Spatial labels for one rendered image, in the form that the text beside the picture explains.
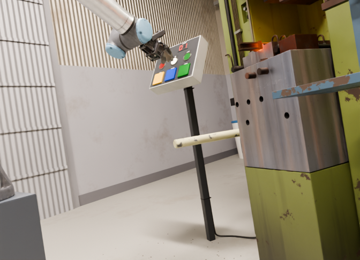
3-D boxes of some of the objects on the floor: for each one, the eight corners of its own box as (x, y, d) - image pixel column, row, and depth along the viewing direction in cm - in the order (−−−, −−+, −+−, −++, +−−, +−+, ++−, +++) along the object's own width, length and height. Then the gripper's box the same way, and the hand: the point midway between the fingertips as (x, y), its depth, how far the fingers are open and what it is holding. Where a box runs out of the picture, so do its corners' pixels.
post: (210, 241, 171) (182, 62, 172) (207, 239, 175) (179, 64, 176) (215, 239, 173) (188, 62, 174) (212, 237, 177) (185, 64, 178)
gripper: (134, 49, 139) (164, 72, 153) (147, 43, 133) (176, 68, 147) (139, 35, 143) (167, 59, 157) (151, 29, 137) (179, 54, 151)
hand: (171, 58), depth 152 cm, fingers closed
